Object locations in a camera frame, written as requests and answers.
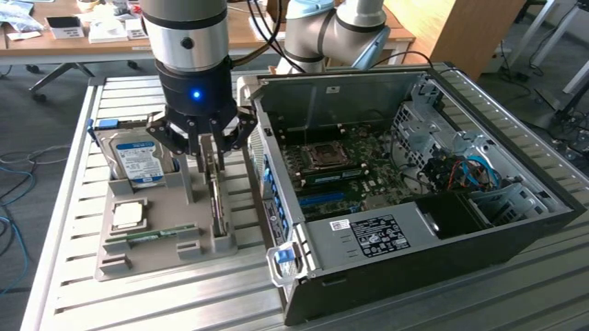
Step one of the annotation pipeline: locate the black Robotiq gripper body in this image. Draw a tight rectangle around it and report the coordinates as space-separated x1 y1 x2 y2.
155 57 238 139

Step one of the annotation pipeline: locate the green graphics card black cooler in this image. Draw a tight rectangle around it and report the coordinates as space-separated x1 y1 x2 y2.
201 134 231 239

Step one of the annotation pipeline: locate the hard disk with blue caddy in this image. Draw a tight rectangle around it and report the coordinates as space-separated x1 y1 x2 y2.
87 116 179 189

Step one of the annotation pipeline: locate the wooden desk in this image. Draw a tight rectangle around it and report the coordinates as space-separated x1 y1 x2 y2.
0 0 150 67
229 0 418 70

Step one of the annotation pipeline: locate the metal CPU socket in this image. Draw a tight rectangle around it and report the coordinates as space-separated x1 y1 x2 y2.
306 141 354 170

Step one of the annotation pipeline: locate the grey parts rack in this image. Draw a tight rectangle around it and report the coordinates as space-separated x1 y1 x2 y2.
94 153 239 282

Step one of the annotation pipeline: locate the stack of papers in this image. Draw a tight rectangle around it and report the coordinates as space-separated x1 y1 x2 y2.
247 15 289 44

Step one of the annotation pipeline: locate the white labelled box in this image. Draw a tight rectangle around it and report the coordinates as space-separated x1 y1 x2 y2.
125 18 145 41

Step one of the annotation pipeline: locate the silver CPU chip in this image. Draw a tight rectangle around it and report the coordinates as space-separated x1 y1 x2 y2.
111 202 149 229

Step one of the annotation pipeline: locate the blue expansion slot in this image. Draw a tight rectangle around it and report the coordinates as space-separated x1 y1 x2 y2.
298 191 345 208

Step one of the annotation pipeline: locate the white flat box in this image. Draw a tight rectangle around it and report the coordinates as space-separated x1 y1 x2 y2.
87 19 129 44

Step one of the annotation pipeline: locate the black desk leg with casters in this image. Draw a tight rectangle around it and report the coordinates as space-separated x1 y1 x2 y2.
26 61 139 103

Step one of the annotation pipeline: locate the green Dell motherboard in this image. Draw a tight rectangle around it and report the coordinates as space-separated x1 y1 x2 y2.
278 123 418 223

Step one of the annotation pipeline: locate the white box black top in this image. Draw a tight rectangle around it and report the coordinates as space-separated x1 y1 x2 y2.
44 16 86 40

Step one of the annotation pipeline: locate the grey chipset heatsink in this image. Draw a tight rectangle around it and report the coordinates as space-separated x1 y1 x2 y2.
362 197 393 211

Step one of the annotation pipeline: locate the grey power supply unit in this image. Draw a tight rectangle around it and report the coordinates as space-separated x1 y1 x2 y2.
301 201 438 272

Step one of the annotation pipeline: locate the perforated metal disk bay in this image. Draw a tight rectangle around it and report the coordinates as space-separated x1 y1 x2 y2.
393 81 464 152

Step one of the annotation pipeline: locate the white paper card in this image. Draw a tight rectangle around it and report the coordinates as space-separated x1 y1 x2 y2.
4 30 43 41

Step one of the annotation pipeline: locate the clear plastic bag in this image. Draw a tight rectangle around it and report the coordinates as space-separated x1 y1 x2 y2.
0 0 36 32

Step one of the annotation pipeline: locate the wooden cabinet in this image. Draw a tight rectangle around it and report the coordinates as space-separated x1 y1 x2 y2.
384 0 529 81

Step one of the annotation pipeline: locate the black open PC case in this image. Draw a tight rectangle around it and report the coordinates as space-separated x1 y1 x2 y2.
235 61 588 327

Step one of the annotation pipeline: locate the slanted metal disk bay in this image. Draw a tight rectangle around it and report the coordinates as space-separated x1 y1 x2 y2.
469 182 552 227

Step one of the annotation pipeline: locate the grey floor cable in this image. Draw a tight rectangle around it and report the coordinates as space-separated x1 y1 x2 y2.
0 143 70 166

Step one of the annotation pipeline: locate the blue floor cable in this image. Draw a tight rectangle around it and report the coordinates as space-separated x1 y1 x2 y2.
0 165 34 297

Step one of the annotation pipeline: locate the blue SATA wire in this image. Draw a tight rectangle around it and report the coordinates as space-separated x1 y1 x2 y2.
460 155 503 190

